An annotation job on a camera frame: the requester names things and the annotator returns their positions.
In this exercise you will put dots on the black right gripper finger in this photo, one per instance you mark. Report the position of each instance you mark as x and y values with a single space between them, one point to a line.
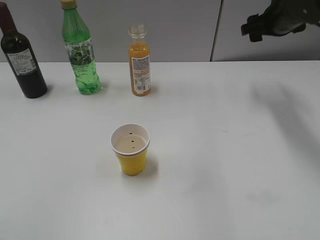
252 28

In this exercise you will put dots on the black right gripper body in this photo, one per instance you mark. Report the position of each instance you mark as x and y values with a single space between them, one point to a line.
290 16

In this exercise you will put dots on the orange juice bottle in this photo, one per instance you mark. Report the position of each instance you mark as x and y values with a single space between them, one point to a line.
139 61

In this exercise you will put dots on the yellow paper cup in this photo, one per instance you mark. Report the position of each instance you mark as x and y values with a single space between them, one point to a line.
130 144

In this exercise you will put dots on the green plastic soda bottle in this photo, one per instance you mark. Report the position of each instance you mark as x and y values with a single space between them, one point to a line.
78 43

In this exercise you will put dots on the dark red wine bottle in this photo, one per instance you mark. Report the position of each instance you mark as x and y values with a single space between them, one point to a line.
20 56

